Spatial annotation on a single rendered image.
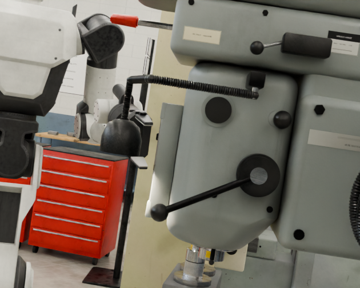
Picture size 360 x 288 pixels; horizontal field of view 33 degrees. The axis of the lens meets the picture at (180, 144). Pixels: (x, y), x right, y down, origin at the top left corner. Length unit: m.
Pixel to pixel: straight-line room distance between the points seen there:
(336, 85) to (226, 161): 0.22
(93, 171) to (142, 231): 2.85
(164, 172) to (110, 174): 4.56
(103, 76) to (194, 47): 0.85
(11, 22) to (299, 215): 1.00
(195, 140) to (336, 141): 0.23
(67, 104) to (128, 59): 1.27
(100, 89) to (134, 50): 8.41
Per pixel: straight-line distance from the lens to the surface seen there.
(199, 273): 1.46
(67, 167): 5.79
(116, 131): 1.07
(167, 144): 1.10
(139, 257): 2.93
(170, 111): 1.10
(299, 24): 1.02
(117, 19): 1.23
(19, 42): 1.71
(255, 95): 0.94
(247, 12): 1.01
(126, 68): 10.24
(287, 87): 1.03
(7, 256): 1.71
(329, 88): 1.03
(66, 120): 10.37
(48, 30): 1.72
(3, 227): 1.77
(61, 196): 5.83
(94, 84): 1.84
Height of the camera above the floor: 1.54
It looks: 3 degrees down
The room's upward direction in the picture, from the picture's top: 9 degrees clockwise
